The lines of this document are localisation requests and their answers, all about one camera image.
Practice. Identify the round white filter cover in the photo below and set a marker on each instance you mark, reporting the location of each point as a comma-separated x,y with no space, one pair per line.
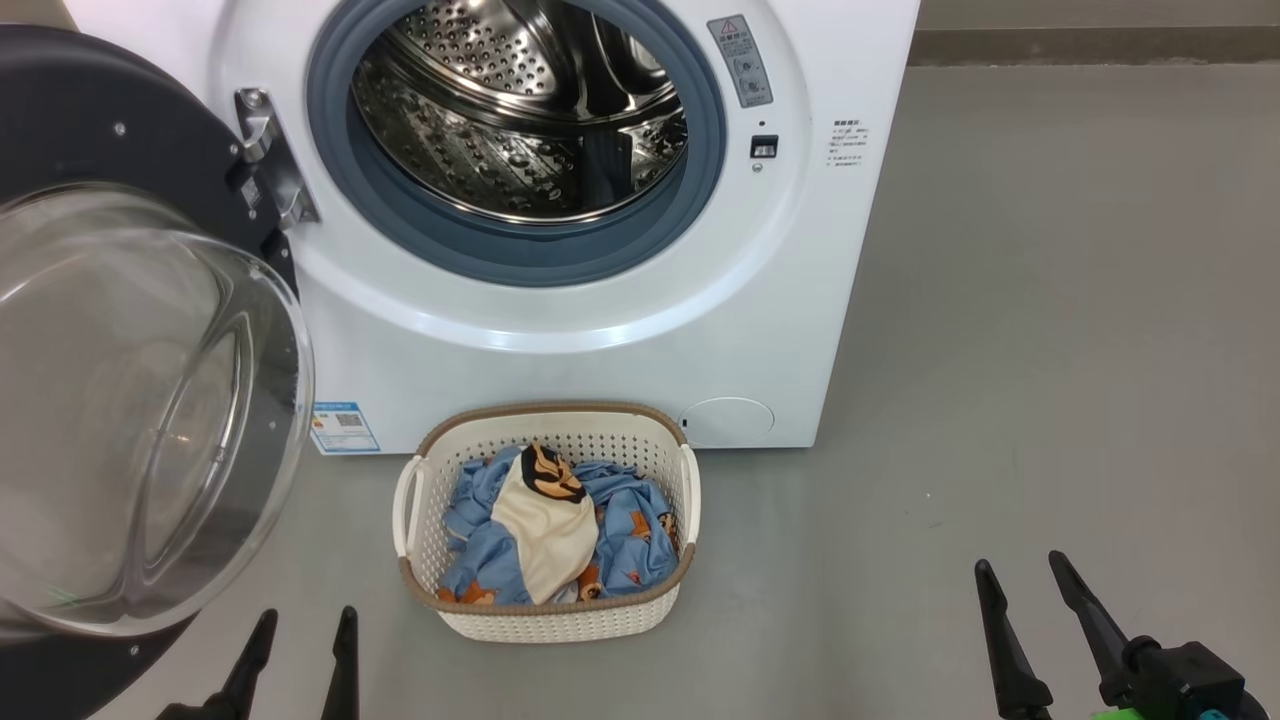
730,422

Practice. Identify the blue energy label sticker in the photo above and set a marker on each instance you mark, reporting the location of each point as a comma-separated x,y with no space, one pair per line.
345,428

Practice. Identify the white washing machine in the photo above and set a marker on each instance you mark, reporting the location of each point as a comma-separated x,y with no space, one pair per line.
700,300

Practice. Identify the grey rubber door gasket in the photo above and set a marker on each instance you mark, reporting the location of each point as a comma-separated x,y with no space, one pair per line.
500,255

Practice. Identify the cream garment with bear face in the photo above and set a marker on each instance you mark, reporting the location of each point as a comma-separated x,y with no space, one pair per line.
545,540

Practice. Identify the cream perforated laundry basket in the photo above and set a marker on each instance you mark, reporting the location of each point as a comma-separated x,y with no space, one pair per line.
560,625

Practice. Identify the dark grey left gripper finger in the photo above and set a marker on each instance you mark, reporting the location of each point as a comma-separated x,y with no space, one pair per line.
344,670
250,665

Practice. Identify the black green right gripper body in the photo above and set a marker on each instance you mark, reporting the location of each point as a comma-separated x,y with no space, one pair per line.
1190,685

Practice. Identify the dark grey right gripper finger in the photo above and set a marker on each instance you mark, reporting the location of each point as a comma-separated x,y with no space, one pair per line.
1010,660
1095,625

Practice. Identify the dark round glass washer door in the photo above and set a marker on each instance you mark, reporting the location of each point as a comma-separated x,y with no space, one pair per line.
100,110

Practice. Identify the silver door hinge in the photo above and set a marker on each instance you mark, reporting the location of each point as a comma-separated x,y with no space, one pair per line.
275,170

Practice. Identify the grey warning sticker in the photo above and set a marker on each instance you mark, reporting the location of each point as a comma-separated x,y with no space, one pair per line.
740,60

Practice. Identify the black door latch socket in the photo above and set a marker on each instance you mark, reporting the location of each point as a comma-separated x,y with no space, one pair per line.
764,147

